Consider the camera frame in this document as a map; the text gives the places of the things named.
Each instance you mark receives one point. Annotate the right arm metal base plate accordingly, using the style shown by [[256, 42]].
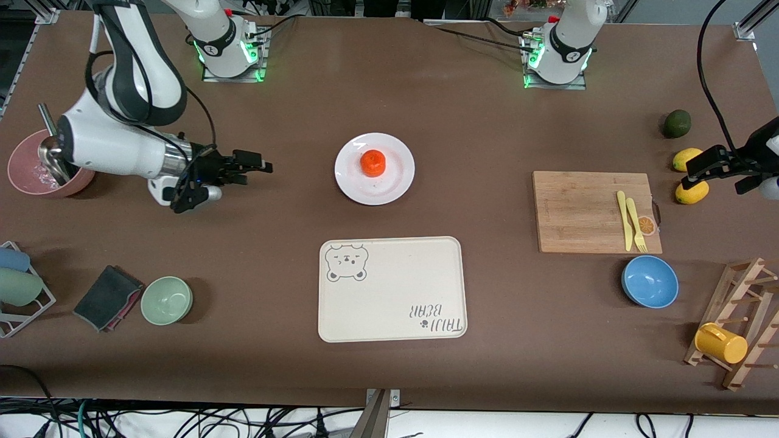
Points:
[[243, 79]]

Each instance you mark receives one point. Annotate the pink bowl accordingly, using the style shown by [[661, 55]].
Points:
[[24, 170]]

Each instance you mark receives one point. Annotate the brown table cover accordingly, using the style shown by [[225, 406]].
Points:
[[274, 109]]

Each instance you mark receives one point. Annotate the wooden cutting board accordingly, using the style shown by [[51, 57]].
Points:
[[560, 201]]

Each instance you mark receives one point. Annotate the yellow lemon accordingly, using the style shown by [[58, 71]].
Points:
[[683, 158], [691, 194]]

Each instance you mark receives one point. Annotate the aluminium frame profile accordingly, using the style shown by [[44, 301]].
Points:
[[45, 15], [745, 29]]

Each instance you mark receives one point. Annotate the yellow mug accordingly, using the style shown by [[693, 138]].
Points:
[[724, 347]]

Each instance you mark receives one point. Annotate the folded dark grey cloth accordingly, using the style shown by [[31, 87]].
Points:
[[106, 298]]

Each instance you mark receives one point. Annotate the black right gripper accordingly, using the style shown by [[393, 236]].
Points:
[[207, 167]]

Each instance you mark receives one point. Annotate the cream tray with bear print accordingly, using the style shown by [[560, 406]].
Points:
[[389, 292]]

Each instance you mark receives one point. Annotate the dark green avocado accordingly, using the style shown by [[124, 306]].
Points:
[[677, 124]]

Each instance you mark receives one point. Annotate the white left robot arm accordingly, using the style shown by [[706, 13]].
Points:
[[569, 36]]

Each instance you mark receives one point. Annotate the wooden mug rack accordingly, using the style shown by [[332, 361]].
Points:
[[711, 321]]

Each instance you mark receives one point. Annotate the light blue cup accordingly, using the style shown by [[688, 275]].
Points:
[[12, 260]]

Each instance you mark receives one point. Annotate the orange slice piece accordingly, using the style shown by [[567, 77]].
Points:
[[649, 227]]

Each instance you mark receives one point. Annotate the pale green bowl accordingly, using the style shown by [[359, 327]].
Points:
[[166, 301]]

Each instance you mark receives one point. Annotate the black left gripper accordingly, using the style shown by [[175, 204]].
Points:
[[738, 160]]

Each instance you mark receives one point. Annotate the white round plate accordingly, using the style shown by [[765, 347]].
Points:
[[395, 188]]

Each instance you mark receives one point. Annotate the yellow plastic fork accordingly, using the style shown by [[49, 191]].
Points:
[[635, 222]]

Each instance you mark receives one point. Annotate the metal scoop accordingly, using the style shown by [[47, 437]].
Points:
[[48, 155]]

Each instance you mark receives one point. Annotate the blue bowl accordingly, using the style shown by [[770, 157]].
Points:
[[650, 281]]

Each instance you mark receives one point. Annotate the yellow plastic knife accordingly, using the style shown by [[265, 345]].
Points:
[[625, 222]]

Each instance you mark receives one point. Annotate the orange mandarin fruit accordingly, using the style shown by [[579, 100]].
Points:
[[372, 164]]

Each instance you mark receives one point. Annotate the grey metal table bracket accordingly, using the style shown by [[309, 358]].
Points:
[[380, 420]]

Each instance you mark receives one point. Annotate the pale green cup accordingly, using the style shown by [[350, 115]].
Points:
[[18, 287]]

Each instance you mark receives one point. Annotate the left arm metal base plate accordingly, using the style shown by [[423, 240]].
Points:
[[575, 86]]

